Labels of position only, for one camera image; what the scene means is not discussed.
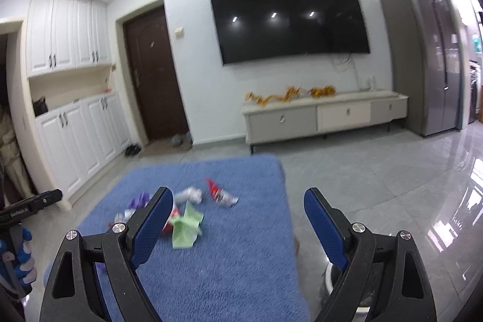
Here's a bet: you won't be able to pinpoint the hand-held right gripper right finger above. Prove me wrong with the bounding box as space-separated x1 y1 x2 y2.
304 187 438 322

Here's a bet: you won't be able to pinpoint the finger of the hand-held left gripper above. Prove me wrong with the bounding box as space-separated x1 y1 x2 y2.
29 189 63 211

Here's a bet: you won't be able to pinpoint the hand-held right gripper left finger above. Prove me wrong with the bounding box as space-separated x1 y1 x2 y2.
40 187 174 322

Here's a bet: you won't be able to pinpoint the purple plastic wrapper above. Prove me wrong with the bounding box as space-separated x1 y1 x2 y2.
129 193 152 210

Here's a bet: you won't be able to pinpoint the green plastic wrapper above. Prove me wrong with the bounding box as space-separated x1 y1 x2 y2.
171 200 205 249

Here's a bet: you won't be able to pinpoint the white round bin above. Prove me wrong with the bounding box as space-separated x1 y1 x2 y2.
319 262 374 308

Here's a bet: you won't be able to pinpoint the person's left hand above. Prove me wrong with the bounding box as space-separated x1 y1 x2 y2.
0 226 37 289

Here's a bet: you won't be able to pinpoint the red wrapper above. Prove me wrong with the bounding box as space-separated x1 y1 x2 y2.
162 207 182 236

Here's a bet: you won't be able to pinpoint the white crumpled paper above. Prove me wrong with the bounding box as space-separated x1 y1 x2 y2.
174 186 205 204

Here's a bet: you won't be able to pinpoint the beige coat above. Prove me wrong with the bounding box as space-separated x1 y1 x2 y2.
0 103 31 195

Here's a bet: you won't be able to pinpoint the red and white packet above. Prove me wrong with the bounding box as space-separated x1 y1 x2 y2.
205 177 239 208

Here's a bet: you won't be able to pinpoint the blue fluffy mat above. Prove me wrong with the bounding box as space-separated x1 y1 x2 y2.
44 153 312 322

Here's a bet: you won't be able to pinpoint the grey slippers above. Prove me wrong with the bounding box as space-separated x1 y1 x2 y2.
171 134 193 149

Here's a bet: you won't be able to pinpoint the white television cabinet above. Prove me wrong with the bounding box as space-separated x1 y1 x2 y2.
241 90 409 155

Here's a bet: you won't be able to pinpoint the dark brown door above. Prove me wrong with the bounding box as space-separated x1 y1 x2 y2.
123 7 189 147

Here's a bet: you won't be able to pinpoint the grey refrigerator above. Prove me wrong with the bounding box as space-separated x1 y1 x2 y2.
375 0 466 138

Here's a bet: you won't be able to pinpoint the white cables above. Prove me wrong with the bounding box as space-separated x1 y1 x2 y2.
332 56 363 89

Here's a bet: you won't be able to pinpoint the white wall cupboard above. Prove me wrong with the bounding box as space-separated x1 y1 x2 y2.
26 0 113 78

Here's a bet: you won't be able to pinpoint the black wall television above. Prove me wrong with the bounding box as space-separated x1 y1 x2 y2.
207 0 371 65

